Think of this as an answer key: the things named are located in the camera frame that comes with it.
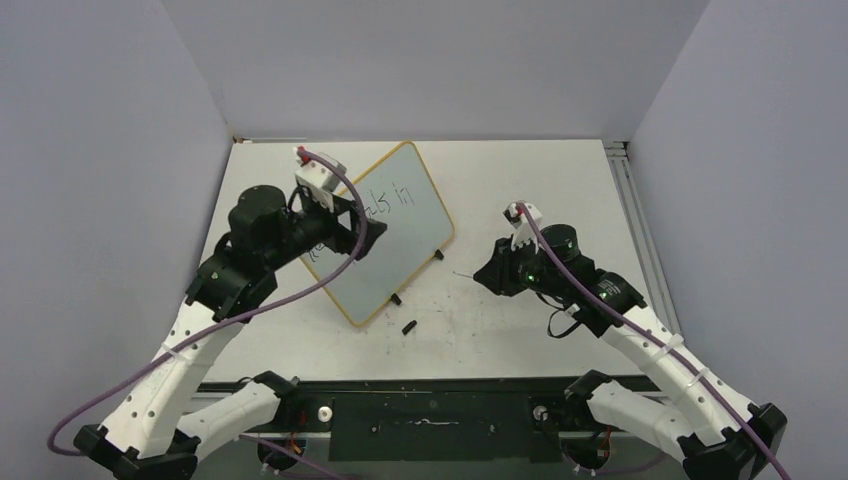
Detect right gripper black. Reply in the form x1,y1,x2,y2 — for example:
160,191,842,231
474,233,566,297

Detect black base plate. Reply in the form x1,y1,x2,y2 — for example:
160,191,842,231
198,374,698,464

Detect yellow framed whiteboard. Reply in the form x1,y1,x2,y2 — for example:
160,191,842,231
306,141,455,327

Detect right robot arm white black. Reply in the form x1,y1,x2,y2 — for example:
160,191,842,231
473,224,789,479

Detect aluminium frame rail right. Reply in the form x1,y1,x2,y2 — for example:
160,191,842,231
603,141,681,333

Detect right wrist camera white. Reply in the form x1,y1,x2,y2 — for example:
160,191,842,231
503,202,543,251

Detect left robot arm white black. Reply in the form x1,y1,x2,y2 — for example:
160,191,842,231
73,185,386,479

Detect black marker cap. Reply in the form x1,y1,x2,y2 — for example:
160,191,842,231
402,320,418,336

